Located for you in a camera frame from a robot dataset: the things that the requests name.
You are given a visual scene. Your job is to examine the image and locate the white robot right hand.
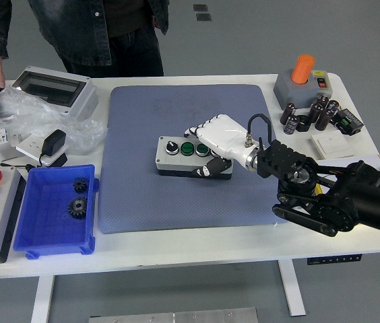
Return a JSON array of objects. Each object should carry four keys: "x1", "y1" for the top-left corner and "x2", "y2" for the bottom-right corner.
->
[{"x1": 183, "y1": 114, "x2": 259, "y2": 179}]

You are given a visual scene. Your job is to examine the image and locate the grey four-button control box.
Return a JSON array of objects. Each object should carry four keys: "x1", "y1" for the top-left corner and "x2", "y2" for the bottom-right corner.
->
[{"x1": 155, "y1": 135, "x2": 234, "y2": 180}]

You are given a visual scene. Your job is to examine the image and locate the grey five-button control box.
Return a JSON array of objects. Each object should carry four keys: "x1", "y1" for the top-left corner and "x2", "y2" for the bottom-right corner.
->
[{"x1": 0, "y1": 166, "x2": 28, "y2": 265}]

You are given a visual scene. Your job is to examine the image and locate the clear plastic bag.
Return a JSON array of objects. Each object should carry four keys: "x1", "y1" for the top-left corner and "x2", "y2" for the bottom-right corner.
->
[{"x1": 0, "y1": 85, "x2": 108, "y2": 155}]

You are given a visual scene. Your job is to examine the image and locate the black capacitor with silver print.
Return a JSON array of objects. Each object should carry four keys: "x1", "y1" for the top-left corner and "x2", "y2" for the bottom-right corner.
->
[{"x1": 284, "y1": 114, "x2": 300, "y2": 135}]

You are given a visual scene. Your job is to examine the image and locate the person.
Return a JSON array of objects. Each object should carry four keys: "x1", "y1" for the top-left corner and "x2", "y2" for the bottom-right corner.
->
[{"x1": 0, "y1": 0, "x2": 170, "y2": 79}]

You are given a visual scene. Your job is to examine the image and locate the black power adapter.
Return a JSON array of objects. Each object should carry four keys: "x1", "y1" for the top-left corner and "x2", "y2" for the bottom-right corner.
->
[{"x1": 40, "y1": 129, "x2": 67, "y2": 157}]

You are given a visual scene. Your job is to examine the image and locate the orange cylinder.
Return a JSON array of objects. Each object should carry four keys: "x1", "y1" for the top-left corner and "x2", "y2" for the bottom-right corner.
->
[{"x1": 290, "y1": 55, "x2": 315, "y2": 85}]

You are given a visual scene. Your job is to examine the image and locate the grey-blue table mat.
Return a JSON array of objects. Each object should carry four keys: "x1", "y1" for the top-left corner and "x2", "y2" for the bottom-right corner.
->
[{"x1": 97, "y1": 83, "x2": 287, "y2": 236}]

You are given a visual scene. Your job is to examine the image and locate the white and yellow box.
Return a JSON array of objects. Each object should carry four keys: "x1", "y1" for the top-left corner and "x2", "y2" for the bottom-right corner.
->
[{"x1": 314, "y1": 153, "x2": 380, "y2": 195}]

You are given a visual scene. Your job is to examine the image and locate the black module with green terminals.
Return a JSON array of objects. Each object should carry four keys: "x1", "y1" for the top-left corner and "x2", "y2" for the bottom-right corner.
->
[{"x1": 331, "y1": 107, "x2": 365, "y2": 136}]

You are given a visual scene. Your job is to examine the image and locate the small black gear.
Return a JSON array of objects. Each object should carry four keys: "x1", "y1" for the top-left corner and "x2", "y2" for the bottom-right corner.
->
[{"x1": 72, "y1": 178, "x2": 88, "y2": 194}]

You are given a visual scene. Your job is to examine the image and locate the large black gear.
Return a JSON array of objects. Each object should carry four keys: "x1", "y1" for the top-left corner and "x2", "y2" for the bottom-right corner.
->
[{"x1": 67, "y1": 196, "x2": 89, "y2": 220}]

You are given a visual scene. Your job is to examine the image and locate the black table control panel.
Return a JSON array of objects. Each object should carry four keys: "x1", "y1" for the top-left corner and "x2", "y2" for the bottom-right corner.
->
[{"x1": 307, "y1": 254, "x2": 362, "y2": 266}]

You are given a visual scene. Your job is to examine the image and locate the white table leg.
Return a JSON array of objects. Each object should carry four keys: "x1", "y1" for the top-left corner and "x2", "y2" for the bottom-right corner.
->
[
  {"x1": 30, "y1": 275, "x2": 56, "y2": 323},
  {"x1": 277, "y1": 258, "x2": 307, "y2": 317}
]

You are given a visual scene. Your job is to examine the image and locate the blue plastic bin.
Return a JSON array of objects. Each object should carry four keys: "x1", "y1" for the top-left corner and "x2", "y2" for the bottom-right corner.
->
[{"x1": 13, "y1": 164, "x2": 100, "y2": 260}]

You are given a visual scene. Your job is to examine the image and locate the grey metal plate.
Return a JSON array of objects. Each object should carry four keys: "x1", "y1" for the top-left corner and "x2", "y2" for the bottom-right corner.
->
[{"x1": 88, "y1": 306, "x2": 259, "y2": 323}]

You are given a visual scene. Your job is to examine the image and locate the grey switch box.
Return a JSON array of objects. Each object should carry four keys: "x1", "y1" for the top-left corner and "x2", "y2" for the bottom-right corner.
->
[{"x1": 273, "y1": 69, "x2": 333, "y2": 110}]

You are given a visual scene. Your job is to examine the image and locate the black ring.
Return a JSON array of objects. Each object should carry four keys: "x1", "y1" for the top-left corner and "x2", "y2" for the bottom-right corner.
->
[{"x1": 296, "y1": 114, "x2": 312, "y2": 133}]

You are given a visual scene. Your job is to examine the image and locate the white wall socket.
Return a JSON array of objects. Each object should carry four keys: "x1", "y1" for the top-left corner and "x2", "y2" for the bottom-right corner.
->
[{"x1": 16, "y1": 134, "x2": 66, "y2": 166}]

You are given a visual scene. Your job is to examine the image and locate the grey enclosure with clear lid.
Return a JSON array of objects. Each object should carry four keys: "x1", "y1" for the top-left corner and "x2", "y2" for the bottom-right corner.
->
[{"x1": 11, "y1": 65, "x2": 99, "y2": 122}]

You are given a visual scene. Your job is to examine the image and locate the black adapter cable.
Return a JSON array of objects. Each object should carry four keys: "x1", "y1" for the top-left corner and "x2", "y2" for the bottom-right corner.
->
[{"x1": 0, "y1": 153, "x2": 48, "y2": 169}]

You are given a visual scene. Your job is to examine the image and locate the white wall switch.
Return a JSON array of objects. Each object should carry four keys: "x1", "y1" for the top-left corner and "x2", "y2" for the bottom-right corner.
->
[{"x1": 310, "y1": 130, "x2": 354, "y2": 159}]

